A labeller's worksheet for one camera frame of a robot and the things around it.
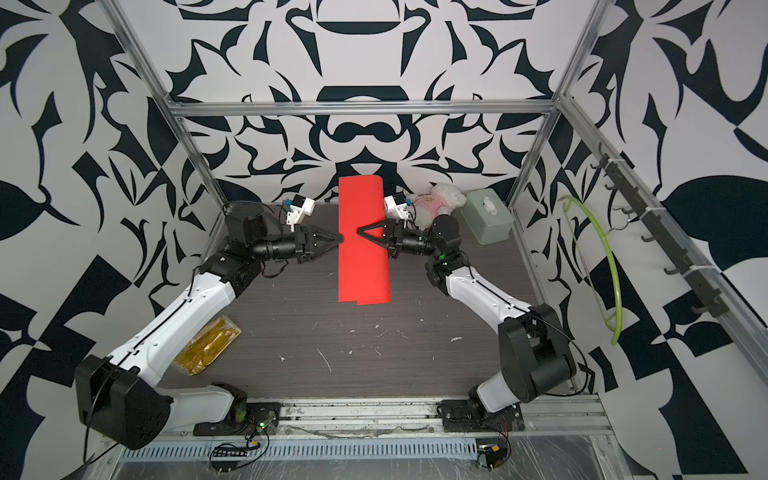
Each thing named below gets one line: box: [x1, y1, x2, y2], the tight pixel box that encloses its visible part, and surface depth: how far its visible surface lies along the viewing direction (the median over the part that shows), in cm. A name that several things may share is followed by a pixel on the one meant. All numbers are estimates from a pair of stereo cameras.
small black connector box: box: [477, 444, 508, 468], surface depth 73 cm
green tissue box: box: [460, 188, 514, 245], surface depth 111 cm
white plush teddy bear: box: [406, 183, 467, 231], surface depth 114 cm
